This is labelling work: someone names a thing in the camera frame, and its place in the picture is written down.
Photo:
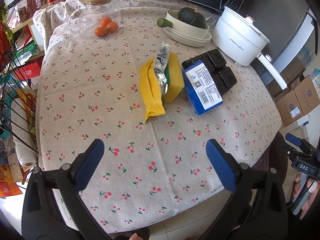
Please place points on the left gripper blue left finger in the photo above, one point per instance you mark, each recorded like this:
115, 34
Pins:
86, 163

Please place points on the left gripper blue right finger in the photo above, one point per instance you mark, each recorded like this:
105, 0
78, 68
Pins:
226, 167

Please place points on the blue and white box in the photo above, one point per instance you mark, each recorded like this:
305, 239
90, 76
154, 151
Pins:
201, 88

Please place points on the yellow snack wrapper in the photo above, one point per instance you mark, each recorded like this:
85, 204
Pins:
153, 83

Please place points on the brown trash bin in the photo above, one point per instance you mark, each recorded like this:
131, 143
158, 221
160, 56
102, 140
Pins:
274, 157

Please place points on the person's right hand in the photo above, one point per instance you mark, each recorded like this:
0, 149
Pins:
313, 189

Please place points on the upper cardboard box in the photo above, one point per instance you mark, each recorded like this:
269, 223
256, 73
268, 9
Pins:
306, 95

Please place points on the cherry print tablecloth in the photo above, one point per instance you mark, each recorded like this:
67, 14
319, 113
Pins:
151, 169

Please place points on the paper towel roll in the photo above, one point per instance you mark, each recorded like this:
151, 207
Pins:
23, 140

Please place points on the light blue carton box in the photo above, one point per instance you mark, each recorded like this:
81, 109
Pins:
315, 76

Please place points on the black plastic tray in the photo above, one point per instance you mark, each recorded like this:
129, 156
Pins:
216, 65

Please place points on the yellow green sponge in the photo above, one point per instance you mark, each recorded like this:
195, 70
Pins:
175, 79

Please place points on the orange tangerine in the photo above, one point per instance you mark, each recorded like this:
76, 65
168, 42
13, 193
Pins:
101, 31
105, 21
112, 27

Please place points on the white electric cooking pot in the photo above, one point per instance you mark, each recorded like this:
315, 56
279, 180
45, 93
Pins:
239, 39

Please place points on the white plate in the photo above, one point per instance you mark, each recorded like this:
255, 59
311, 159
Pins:
188, 40

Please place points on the glass jar with wooden lid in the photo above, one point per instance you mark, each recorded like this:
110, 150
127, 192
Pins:
85, 19

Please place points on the grey refrigerator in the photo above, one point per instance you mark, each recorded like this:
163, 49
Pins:
290, 27

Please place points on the dark green pumpkin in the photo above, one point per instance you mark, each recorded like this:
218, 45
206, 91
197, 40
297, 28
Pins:
192, 17

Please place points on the spice jar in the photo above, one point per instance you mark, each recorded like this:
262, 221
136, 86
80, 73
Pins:
31, 7

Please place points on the black wire rack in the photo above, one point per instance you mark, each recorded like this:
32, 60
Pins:
15, 84

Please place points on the white bowl with green handle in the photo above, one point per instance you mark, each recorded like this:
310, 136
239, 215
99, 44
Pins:
171, 21

